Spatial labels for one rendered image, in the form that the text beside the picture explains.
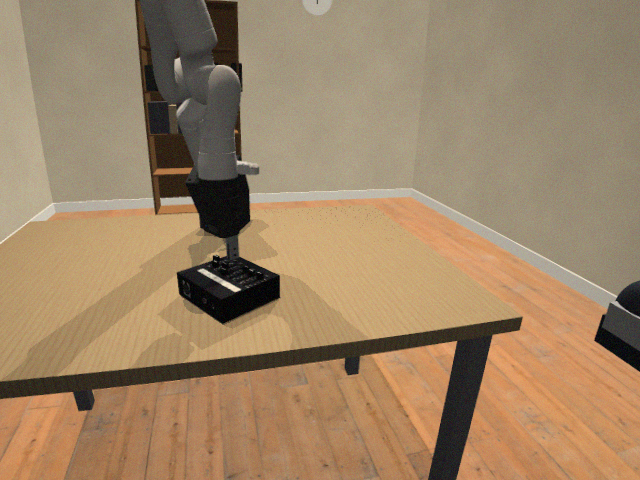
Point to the black lighting desk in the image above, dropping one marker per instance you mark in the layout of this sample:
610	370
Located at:
224	291

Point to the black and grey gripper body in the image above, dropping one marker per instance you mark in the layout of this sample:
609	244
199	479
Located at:
218	185

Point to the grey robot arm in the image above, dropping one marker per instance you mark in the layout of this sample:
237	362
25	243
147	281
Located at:
190	24

